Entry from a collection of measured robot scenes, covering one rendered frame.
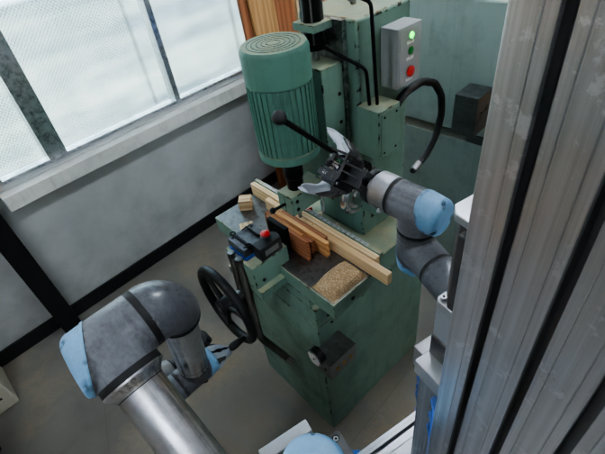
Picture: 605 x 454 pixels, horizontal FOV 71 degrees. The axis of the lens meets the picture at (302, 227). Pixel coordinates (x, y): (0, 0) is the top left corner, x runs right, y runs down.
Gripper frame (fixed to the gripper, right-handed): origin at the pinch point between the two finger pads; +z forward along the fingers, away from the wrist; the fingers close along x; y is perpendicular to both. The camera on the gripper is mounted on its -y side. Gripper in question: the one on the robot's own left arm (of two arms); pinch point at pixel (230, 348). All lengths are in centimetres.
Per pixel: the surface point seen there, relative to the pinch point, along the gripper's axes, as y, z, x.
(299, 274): -29.0, 12.6, 8.0
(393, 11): -105, 23, 4
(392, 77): -89, 26, 9
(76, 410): 90, -12, -78
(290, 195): -49, 14, -5
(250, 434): 63, 33, -8
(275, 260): -30.5, 8.5, 1.0
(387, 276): -39, 23, 30
